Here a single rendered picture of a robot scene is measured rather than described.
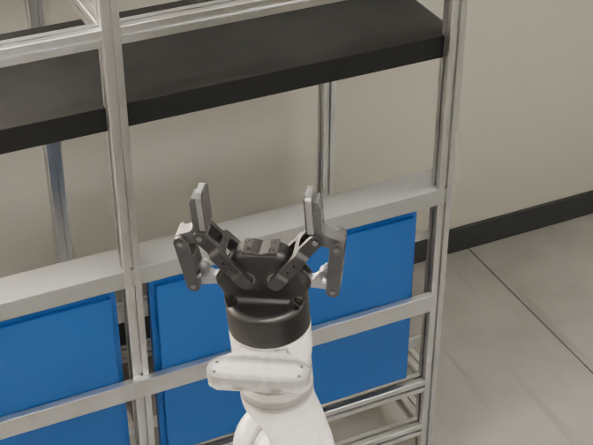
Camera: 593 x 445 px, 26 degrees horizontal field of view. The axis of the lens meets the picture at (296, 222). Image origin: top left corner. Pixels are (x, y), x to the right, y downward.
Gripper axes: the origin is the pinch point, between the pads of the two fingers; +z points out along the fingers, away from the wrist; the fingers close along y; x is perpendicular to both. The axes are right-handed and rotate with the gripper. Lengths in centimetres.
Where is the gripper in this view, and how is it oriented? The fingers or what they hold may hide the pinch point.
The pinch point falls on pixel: (254, 194)
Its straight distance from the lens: 108.1
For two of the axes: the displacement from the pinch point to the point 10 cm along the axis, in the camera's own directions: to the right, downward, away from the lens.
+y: 9.9, 0.3, -1.6
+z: -0.7, -8.0, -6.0
